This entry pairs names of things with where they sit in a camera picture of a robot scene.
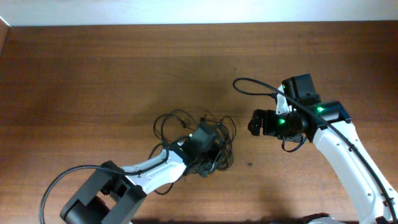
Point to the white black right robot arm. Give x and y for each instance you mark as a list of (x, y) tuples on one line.
[(332, 132)]

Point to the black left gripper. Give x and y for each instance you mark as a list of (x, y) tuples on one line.
[(215, 151)]

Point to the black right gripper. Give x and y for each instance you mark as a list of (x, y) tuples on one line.
[(268, 128)]

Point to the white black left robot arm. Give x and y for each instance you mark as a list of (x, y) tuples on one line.
[(113, 194)]

